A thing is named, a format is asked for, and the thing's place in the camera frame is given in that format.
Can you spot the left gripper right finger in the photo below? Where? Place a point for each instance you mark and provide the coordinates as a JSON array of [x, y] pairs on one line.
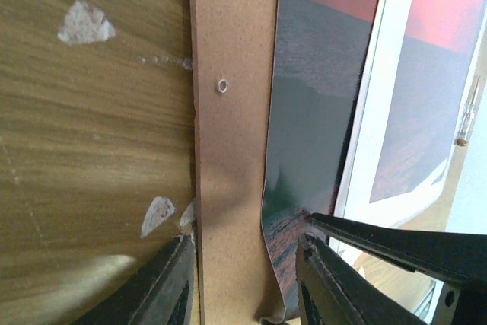
[[330, 291]]

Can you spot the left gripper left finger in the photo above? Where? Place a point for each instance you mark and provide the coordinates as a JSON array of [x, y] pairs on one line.
[[161, 292]]

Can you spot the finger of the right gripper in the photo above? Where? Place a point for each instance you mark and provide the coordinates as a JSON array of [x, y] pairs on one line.
[[455, 258]]

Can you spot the white mat board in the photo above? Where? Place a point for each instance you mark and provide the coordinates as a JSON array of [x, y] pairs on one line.
[[415, 85]]

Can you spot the red sunset photo print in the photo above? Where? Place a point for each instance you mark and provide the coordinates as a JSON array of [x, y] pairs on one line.
[[319, 55]]

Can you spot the brown fibreboard backing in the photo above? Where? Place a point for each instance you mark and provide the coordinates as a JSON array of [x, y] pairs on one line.
[[233, 44]]

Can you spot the white shard pile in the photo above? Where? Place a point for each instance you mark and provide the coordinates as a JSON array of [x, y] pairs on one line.
[[84, 24]]

